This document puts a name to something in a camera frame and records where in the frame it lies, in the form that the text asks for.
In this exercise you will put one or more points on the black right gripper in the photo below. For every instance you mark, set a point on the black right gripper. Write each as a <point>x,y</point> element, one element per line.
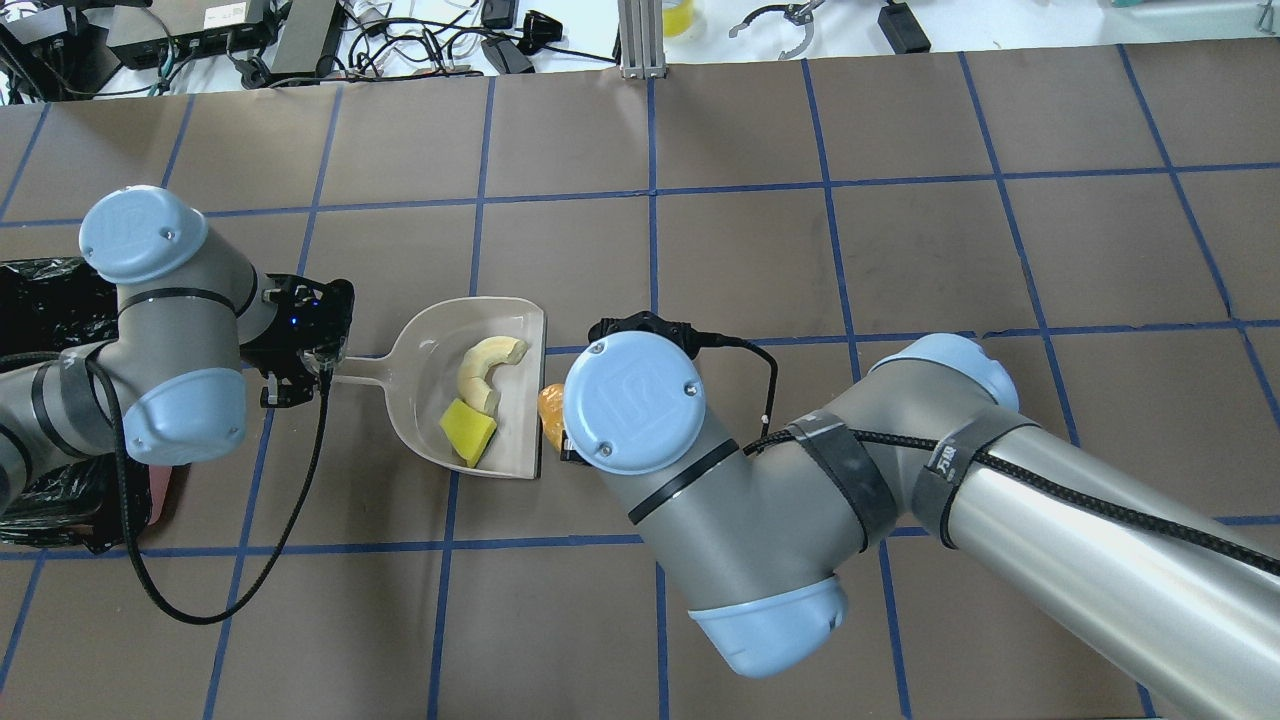
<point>568,446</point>

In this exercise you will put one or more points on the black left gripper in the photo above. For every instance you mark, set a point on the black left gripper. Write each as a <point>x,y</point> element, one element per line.
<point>283,352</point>

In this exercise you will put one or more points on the beige plastic dustpan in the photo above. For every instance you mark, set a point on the beige plastic dustpan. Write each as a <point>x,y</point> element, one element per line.
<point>418,378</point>

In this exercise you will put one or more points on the orange-brown potato toy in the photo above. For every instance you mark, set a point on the orange-brown potato toy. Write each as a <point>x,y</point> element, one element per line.
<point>551,414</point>

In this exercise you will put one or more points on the yellow sponge piece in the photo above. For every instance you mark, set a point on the yellow sponge piece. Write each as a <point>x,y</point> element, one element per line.
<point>468,431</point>

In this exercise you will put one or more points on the pale curved melon rind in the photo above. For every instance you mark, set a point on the pale curved melon rind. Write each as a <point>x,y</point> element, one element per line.
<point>478,363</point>

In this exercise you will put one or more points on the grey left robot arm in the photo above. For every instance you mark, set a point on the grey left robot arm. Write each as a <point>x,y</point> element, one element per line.
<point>192,312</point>

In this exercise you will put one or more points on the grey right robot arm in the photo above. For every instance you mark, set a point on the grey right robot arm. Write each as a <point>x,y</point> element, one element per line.
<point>752,535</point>

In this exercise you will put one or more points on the bin with black bag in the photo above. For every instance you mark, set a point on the bin with black bag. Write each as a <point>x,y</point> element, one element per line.
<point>60,487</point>

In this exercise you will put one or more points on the aluminium frame post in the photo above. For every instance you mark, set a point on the aluminium frame post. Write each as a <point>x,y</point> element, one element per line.
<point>640,33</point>

